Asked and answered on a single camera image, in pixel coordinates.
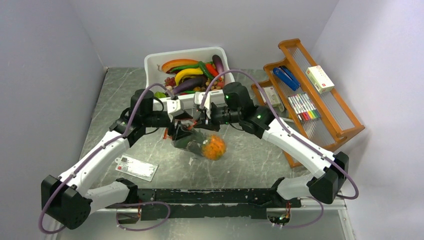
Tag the wooden shelf rack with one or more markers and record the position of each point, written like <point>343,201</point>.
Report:
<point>336,124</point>

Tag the coloured marker set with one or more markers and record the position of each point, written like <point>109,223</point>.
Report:
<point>303,107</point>

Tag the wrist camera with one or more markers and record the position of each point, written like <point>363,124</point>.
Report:
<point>174,108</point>
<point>203,101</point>

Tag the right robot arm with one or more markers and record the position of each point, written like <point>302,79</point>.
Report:
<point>326,169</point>

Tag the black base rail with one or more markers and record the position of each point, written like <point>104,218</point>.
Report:
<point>178,203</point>

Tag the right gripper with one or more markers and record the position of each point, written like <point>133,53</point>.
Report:
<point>209,123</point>

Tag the blue stapler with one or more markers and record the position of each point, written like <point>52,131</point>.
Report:
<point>286,76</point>

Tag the white red box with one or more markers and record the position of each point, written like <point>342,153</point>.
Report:
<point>319,79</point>

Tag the white plastic bin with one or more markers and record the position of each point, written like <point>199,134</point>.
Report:
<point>154,75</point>

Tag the toy yellow banana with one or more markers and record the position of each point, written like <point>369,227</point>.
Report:
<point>187,72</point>

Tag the toy green lime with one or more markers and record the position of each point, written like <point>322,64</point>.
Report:
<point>160,95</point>

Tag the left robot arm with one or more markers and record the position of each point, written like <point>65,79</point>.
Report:
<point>67,200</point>

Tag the toy orange papaya slice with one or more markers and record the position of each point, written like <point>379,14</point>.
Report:
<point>177,63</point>

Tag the toy red grapes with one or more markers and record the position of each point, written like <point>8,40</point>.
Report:
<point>170,81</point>

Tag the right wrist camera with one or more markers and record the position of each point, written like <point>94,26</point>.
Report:
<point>203,101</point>

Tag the toy green chili pepper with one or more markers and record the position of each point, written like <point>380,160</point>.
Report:
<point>178,69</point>

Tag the clear zip top bag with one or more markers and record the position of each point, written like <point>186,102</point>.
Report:
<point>196,135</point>

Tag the toy pineapple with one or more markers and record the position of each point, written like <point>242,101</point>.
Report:
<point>213,147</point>

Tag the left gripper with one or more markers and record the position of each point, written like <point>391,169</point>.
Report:
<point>177,132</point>

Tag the flat clear packet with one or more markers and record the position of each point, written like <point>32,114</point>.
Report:
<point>137,168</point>

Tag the toy red chili pepper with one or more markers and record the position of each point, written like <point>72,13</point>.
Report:
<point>212,70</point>

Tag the small white box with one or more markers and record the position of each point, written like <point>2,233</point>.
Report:
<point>273,97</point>

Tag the toy purple eggplant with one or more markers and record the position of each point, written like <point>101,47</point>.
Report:
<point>189,84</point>

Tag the toy green avocado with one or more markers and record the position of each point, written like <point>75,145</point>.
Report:
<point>187,144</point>

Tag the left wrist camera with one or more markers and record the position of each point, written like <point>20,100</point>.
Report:
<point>174,108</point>

